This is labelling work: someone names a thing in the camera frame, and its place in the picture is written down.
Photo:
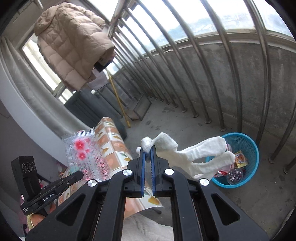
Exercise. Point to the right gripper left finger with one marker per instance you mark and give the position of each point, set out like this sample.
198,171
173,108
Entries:
96,210

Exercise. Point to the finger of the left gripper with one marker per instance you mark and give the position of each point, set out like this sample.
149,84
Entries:
61,185

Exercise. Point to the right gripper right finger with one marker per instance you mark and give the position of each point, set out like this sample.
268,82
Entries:
199,210

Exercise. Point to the clear red printed plastic wrapper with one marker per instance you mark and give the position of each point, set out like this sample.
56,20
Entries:
83,154

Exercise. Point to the white tissue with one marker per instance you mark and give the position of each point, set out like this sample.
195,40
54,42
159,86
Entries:
202,160

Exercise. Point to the yellow snack packet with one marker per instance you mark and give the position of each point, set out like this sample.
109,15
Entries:
240,160

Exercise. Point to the Pepsi plastic bottle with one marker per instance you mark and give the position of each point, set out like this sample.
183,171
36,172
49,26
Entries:
234,176

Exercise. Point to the blue mesh trash basket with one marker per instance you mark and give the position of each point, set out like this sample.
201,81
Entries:
240,141

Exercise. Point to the left hand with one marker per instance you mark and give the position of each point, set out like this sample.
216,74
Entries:
35,219

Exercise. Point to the white green fluffy garment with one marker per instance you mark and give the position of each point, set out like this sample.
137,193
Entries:
139,227

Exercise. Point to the patterned vinyl tablecloth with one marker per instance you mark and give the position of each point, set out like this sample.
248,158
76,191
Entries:
113,149

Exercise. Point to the grey curtain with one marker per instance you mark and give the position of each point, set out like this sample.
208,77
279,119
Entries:
48,109

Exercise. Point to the dark grey cabinet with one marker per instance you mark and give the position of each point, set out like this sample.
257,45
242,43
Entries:
90,110

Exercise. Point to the framed screen panel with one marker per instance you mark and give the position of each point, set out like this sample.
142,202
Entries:
138,107

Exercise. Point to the beige puffer jacket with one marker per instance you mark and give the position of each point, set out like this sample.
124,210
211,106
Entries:
72,41

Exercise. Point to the metal balcony railing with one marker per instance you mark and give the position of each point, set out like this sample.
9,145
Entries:
232,62

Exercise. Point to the yellow broom handle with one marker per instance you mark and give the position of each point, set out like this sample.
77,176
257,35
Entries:
118,99

